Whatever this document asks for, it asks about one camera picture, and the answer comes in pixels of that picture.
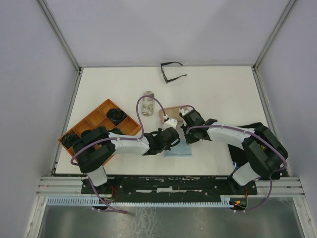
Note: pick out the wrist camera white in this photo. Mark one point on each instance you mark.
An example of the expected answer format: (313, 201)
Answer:
(183, 112)
(170, 122)

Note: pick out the aluminium frame post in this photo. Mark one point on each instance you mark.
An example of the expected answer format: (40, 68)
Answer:
(43, 5)
(273, 35)

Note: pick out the black frame eyeglasses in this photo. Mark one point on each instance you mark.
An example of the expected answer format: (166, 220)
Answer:
(167, 76)

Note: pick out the light blue cleaning cloth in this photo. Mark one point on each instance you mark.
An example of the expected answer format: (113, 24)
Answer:
(179, 151)

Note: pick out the orange wooden divided tray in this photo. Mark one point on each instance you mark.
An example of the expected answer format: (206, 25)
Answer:
(89, 121)

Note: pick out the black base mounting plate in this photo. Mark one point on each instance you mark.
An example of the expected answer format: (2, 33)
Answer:
(172, 189)

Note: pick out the rolled black tie upper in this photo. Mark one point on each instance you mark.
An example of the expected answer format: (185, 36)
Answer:
(116, 115)

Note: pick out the aluminium front rail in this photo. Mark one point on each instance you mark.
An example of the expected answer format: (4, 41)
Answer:
(59, 186)

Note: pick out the pink glasses case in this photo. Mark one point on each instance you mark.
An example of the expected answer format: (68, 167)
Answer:
(172, 112)

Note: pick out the rolled black tie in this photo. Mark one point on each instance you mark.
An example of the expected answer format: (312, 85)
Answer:
(68, 140)
(116, 115)

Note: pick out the rolled black tie lower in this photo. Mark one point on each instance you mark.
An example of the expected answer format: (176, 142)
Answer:
(68, 140)

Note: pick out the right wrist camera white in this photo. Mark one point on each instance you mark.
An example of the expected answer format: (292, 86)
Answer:
(183, 112)

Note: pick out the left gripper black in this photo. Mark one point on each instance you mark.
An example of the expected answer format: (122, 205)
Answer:
(168, 148)

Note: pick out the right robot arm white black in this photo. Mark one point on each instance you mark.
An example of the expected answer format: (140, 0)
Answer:
(261, 154)

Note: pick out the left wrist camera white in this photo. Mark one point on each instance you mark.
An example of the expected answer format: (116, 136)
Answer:
(170, 122)

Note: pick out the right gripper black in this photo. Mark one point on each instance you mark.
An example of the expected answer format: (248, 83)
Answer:
(189, 140)

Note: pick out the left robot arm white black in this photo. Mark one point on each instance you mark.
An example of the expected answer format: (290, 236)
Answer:
(95, 146)

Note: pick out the rolled dark green tie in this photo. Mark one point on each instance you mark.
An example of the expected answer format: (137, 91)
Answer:
(116, 131)

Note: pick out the left aluminium frame post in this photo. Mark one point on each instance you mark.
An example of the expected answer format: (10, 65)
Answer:
(43, 5)

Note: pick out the right aluminium frame post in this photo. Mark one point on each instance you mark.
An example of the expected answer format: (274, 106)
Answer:
(273, 35)

